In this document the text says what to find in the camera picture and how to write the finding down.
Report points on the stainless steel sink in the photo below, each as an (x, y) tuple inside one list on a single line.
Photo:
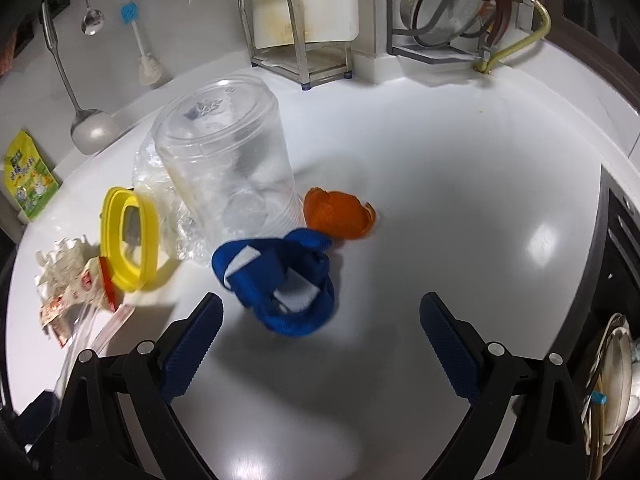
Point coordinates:
[(610, 281)]

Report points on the white cutting board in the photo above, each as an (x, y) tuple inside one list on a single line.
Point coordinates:
[(324, 20)]

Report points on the metal ladle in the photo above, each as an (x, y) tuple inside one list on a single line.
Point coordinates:
[(92, 130)]

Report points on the small metal spoon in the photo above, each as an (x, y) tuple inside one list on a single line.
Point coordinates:
[(93, 20)]

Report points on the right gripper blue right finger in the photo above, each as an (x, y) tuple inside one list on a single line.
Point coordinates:
[(451, 345)]

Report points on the metal dish rack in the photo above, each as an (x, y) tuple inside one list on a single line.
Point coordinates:
[(465, 49)]

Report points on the yellow green seasoning pouch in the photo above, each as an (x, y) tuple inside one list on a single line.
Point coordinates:
[(27, 177)]

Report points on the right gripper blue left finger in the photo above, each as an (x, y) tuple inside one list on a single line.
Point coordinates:
[(185, 343)]

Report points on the torn red white wrapper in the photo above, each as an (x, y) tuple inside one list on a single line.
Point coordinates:
[(71, 275)]

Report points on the glass pot lid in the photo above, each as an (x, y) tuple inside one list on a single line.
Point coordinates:
[(434, 23)]

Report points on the clear plastic jar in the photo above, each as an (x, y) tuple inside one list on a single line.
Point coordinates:
[(223, 147)]

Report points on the metal cutting board rack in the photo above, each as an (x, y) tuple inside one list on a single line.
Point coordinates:
[(309, 64)]

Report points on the clear plastic bag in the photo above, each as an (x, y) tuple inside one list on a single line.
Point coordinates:
[(180, 236)]

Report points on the yellow plastic lid frame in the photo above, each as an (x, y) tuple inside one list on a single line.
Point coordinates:
[(130, 238)]

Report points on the white dishes in sink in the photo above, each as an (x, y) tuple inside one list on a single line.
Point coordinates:
[(612, 392)]

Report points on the orange peel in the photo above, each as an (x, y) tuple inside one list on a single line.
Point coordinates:
[(337, 214)]

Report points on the blue white bottle brush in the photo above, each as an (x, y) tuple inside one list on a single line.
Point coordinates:
[(150, 71)]

